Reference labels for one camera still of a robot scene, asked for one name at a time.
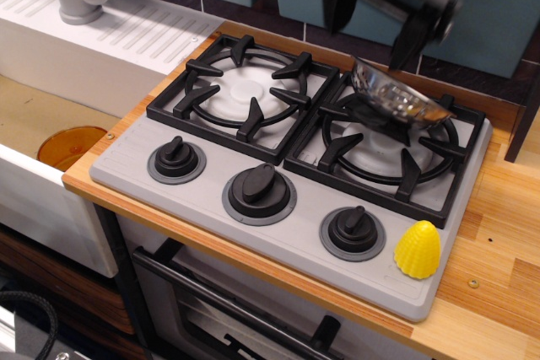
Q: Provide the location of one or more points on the grey toy stove top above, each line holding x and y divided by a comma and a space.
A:
294, 241

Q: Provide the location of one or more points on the orange translucent plastic plate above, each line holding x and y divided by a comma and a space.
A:
64, 148

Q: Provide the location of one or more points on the black left burner grate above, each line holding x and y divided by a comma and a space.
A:
245, 97

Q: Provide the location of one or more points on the oven door with black handle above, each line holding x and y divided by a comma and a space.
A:
214, 311

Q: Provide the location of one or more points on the black middle stove knob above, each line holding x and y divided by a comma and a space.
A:
259, 196

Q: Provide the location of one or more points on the black burner grate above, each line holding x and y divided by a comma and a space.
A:
245, 97
424, 174

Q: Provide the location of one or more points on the perforated steel colander bowl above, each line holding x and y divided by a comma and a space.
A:
395, 99

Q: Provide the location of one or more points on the black left stove knob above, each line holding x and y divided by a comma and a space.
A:
176, 162

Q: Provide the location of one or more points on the white toy sink unit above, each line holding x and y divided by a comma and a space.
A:
56, 76

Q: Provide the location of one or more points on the black stove knob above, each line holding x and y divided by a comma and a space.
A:
352, 234
176, 162
259, 196

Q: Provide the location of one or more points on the black right burner grate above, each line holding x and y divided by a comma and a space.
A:
424, 174

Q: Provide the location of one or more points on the black right stove knob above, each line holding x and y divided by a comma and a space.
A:
352, 234

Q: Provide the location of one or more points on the yellow plastic corn piece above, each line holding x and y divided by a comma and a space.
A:
417, 253

